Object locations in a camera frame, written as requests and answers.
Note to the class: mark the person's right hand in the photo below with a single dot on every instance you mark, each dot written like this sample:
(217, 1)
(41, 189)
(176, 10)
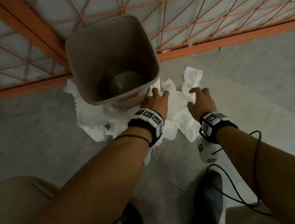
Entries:
(202, 104)

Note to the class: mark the person's left hand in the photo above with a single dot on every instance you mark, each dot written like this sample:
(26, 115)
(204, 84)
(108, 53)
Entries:
(157, 101)

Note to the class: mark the pile of white tissues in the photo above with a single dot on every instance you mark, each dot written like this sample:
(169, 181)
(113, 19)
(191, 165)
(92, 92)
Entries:
(180, 117)

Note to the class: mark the beige plastic dust bin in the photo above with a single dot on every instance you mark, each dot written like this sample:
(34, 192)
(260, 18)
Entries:
(90, 56)

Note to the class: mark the person's left forearm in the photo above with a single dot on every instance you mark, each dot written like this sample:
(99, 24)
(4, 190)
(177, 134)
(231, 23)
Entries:
(80, 198)

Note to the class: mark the person's right forearm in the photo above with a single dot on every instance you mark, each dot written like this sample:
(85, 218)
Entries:
(276, 175)

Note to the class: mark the person's black right shoe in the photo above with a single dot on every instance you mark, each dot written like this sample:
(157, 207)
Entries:
(205, 202)

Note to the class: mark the person's right leg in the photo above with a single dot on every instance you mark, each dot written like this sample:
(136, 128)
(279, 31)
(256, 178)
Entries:
(242, 219)

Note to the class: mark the person's leg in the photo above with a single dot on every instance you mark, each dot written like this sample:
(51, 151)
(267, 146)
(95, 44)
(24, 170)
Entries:
(10, 211)
(242, 219)

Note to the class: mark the person's left leg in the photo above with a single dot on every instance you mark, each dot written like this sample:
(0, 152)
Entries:
(10, 211)

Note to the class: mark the black left wristband with markers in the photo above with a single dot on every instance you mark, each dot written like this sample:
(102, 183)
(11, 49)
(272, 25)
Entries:
(148, 121)

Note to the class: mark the black wristband with markers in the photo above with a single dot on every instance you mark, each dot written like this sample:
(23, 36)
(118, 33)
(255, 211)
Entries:
(148, 121)
(212, 124)

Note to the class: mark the black right wristband with markers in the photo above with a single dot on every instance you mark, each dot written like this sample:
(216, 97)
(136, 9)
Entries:
(212, 124)

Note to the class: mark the white right wrist camera module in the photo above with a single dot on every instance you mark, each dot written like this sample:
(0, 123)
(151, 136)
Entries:
(202, 148)

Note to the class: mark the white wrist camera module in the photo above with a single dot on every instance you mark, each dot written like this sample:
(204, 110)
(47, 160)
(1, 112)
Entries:
(202, 148)
(148, 154)

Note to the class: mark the white left wrist camera module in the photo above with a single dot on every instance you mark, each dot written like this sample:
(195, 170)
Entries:
(148, 154)

